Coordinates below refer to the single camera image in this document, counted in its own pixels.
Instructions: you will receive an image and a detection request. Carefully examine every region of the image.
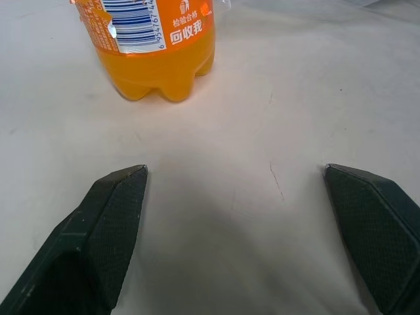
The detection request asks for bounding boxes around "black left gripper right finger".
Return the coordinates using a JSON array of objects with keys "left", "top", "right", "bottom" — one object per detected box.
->
[{"left": 323, "top": 163, "right": 420, "bottom": 315}]

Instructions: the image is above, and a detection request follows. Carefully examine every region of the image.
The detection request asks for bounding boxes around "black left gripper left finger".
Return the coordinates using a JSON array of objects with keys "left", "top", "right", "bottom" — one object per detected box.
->
[{"left": 0, "top": 164, "right": 149, "bottom": 315}]

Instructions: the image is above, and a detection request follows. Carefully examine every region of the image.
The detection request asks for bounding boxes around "orange soda plastic bottle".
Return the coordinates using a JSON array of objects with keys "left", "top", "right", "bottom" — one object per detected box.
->
[{"left": 69, "top": 0, "right": 216, "bottom": 103}]

